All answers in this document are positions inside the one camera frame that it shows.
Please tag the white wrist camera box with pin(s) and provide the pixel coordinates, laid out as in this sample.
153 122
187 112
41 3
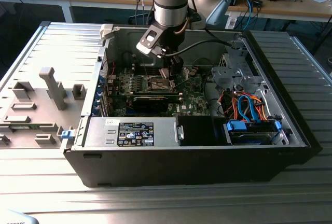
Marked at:
146 45

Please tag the white printed device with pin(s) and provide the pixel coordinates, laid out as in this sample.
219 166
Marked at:
18 218

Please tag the black plastic shroud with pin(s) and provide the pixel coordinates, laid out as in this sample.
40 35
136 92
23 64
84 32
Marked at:
199 130

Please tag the black PC case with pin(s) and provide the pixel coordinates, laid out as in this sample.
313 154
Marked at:
181 167

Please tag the hard disk in blue carrier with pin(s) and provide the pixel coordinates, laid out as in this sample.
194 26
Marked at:
249 136

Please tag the green motherboard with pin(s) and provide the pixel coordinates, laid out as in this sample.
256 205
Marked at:
193 97

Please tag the green RAM stick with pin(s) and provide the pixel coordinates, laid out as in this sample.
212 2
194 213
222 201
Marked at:
23 126

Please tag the metal drive cage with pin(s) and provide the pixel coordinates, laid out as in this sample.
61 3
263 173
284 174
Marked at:
228 76

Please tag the silver CPU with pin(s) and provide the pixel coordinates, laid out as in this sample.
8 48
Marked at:
157 84

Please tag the black graphics card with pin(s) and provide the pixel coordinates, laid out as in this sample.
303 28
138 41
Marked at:
150 104

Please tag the grey parts rack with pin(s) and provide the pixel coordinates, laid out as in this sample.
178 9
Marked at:
41 120

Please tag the grey power supply unit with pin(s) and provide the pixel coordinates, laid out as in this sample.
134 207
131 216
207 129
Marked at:
98 130

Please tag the CPU socket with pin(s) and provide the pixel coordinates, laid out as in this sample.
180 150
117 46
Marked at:
158 89

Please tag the blue plastic clip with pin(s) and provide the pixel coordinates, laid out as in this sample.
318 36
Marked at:
67 134

